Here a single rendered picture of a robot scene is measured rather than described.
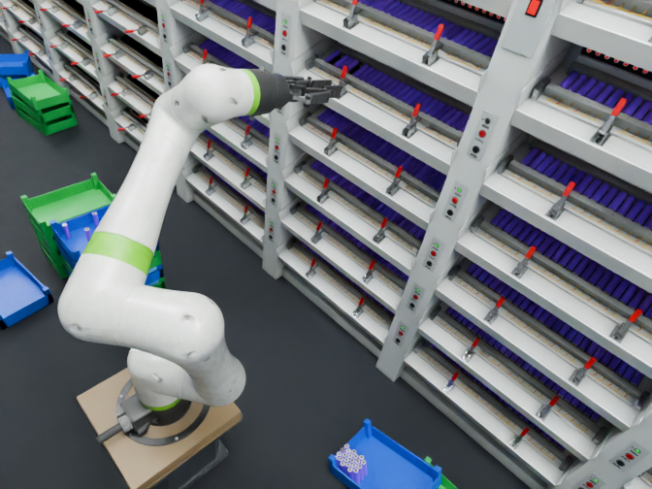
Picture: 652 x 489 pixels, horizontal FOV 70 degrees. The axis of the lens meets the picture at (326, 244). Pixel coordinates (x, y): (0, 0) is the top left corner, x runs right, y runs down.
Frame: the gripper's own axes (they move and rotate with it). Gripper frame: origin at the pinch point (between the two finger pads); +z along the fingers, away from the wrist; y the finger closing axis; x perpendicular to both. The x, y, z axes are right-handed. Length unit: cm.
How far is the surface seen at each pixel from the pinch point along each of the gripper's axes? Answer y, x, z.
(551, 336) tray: 74, -42, 34
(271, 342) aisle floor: -6, -108, 17
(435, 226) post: 32.5, -28.1, 24.6
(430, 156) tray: 23.9, -9.6, 21.1
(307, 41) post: -30.2, 2.1, 23.4
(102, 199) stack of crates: -97, -89, -6
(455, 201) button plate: 35.4, -17.0, 21.7
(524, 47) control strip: 36.4, 23.3, 13.4
